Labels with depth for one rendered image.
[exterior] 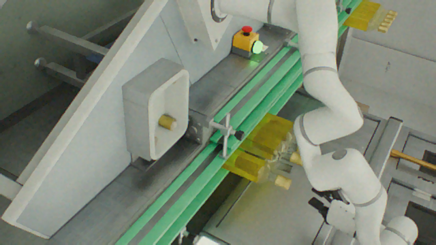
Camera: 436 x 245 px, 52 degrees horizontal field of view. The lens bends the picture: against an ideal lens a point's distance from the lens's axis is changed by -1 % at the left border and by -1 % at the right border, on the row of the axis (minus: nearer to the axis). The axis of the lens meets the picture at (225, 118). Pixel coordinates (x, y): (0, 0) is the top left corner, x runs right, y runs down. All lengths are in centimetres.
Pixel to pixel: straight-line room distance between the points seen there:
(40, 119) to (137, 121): 77
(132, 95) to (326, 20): 50
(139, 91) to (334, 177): 51
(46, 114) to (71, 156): 82
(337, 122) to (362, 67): 686
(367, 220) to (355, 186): 10
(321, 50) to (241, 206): 61
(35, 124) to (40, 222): 79
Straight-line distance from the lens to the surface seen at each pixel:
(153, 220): 122
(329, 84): 107
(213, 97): 143
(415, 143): 199
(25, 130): 186
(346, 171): 107
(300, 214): 149
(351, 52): 786
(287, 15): 123
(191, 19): 128
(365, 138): 191
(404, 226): 124
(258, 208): 148
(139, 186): 127
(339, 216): 134
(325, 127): 109
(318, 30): 107
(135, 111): 118
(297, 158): 146
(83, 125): 110
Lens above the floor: 140
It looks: 20 degrees down
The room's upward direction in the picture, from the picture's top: 112 degrees clockwise
